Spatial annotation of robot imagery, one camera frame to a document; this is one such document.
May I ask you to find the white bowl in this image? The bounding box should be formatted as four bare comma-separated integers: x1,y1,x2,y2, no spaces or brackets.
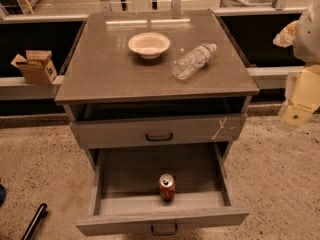
128,32,170,59

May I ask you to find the closed top drawer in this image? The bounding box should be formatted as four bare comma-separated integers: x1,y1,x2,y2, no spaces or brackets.
70,114,247,149

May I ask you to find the red coke can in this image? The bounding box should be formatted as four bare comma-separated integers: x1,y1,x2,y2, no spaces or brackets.
158,174,176,201

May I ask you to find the grey drawer cabinet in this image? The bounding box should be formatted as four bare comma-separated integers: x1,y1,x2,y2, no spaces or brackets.
56,10,259,165

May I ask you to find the black middle drawer handle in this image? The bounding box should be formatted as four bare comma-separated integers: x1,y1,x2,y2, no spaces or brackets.
151,223,178,236

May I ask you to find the clear plastic water bottle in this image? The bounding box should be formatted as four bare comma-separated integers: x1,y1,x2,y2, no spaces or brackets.
172,43,217,80

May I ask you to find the black top drawer handle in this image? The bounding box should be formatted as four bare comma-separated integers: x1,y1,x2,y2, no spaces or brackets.
145,133,173,142

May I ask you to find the black rod on floor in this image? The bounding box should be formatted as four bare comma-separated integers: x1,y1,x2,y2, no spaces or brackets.
21,203,47,240

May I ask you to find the blue object at edge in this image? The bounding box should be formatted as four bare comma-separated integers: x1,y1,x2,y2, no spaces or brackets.
0,184,7,206

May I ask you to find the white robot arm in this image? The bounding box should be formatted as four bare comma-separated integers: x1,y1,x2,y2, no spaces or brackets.
273,0,320,127

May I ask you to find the open cardboard box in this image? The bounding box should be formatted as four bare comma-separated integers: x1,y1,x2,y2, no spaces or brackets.
11,50,57,85

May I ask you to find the black drawer handle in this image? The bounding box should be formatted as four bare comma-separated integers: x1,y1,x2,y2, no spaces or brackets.
151,223,178,236
145,133,173,142

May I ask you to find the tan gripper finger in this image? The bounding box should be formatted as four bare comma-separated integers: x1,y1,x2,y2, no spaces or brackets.
273,21,298,48

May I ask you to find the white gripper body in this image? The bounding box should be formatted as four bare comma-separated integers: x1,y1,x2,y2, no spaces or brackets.
279,64,320,127

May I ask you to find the open middle drawer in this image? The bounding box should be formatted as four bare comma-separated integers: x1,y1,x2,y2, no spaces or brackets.
76,143,249,236

